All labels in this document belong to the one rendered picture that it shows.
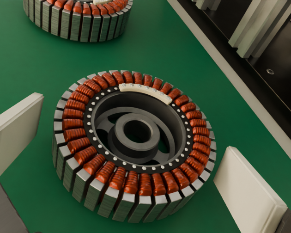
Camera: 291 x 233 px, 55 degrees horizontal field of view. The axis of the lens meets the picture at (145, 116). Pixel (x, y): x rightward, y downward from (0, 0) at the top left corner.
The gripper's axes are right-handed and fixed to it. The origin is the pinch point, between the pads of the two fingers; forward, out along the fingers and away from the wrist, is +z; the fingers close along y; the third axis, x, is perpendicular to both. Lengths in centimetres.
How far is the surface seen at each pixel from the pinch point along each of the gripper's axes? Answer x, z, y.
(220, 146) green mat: -0.1, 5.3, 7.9
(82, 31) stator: 5.4, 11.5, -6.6
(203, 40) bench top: 8.4, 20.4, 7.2
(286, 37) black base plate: 12.3, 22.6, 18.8
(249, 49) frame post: 8.8, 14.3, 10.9
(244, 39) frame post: 9.7, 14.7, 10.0
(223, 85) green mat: 4.3, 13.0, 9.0
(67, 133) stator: 0.3, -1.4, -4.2
